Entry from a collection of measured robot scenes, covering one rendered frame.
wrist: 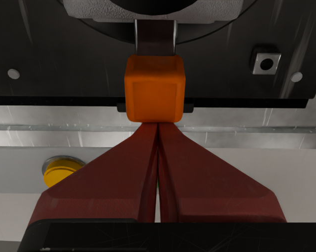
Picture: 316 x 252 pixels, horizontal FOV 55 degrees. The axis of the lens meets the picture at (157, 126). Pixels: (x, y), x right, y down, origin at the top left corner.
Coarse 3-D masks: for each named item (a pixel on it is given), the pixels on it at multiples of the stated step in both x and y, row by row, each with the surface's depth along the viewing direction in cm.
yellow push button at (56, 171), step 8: (56, 160) 28; (64, 160) 28; (48, 168) 28; (56, 168) 28; (64, 168) 28; (72, 168) 28; (48, 176) 28; (56, 176) 28; (64, 176) 28; (48, 184) 29
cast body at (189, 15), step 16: (64, 0) 7; (80, 0) 7; (96, 0) 7; (112, 0) 6; (128, 0) 6; (144, 0) 6; (160, 0) 6; (176, 0) 6; (192, 0) 6; (208, 0) 7; (224, 0) 7; (240, 0) 7; (80, 16) 7; (96, 16) 7; (112, 16) 7; (128, 16) 7; (144, 16) 7; (160, 16) 7; (176, 16) 7; (192, 16) 7; (208, 16) 7; (224, 16) 7
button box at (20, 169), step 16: (0, 160) 28; (16, 160) 28; (32, 160) 28; (48, 160) 28; (80, 160) 28; (0, 176) 30; (16, 176) 30; (32, 176) 30; (0, 192) 31; (16, 192) 31; (32, 192) 31
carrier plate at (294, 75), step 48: (0, 0) 18; (48, 0) 18; (288, 0) 18; (0, 48) 20; (48, 48) 20; (96, 48) 20; (192, 48) 20; (240, 48) 20; (288, 48) 20; (96, 96) 23; (192, 96) 23; (240, 96) 23; (288, 96) 23
